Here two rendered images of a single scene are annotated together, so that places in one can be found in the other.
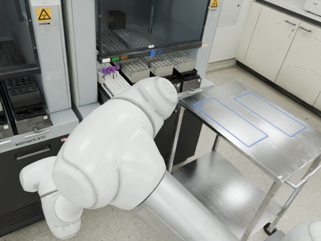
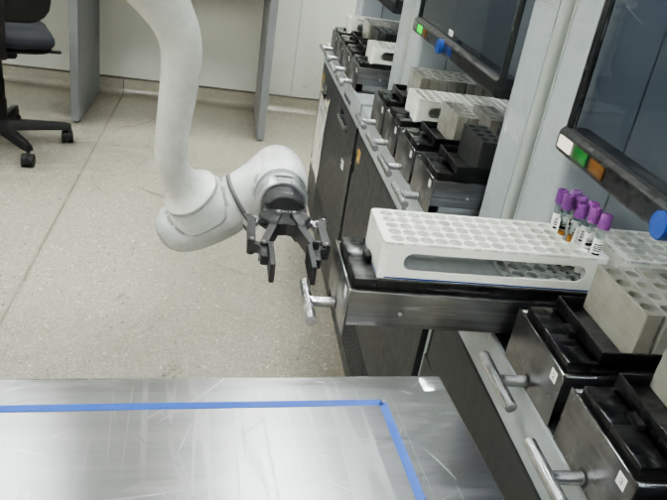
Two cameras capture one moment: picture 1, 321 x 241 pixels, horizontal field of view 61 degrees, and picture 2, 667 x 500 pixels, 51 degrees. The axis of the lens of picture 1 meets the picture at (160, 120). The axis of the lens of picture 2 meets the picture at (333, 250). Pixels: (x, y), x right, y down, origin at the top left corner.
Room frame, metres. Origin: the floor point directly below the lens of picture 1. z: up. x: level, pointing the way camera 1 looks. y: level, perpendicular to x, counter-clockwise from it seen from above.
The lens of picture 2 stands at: (1.28, -0.64, 1.22)
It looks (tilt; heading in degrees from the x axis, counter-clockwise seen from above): 26 degrees down; 117
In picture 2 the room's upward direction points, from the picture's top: 9 degrees clockwise
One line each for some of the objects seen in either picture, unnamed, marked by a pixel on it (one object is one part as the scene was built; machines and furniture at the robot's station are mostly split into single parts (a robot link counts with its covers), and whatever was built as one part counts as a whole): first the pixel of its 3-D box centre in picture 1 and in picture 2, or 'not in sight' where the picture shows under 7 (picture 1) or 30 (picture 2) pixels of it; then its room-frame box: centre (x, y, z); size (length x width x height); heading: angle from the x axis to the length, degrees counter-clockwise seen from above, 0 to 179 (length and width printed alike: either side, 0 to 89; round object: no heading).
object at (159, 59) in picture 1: (155, 63); not in sight; (1.42, 0.08, 0.85); 0.12 x 0.02 x 0.06; 128
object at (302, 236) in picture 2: not in sight; (303, 237); (0.80, 0.21, 0.75); 0.11 x 0.01 x 0.04; 144
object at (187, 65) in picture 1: (185, 66); not in sight; (1.45, -0.10, 0.85); 0.12 x 0.02 x 0.06; 127
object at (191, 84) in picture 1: (162, 60); not in sight; (1.63, 0.05, 0.78); 0.73 x 0.14 x 0.09; 38
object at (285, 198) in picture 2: not in sight; (284, 217); (0.74, 0.25, 0.75); 0.09 x 0.08 x 0.07; 128
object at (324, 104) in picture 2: not in sight; (316, 132); (0.01, 1.58, 0.43); 0.27 x 0.02 x 0.36; 128
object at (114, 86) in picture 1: (123, 95); (482, 254); (1.08, 0.20, 0.83); 0.30 x 0.10 x 0.06; 38
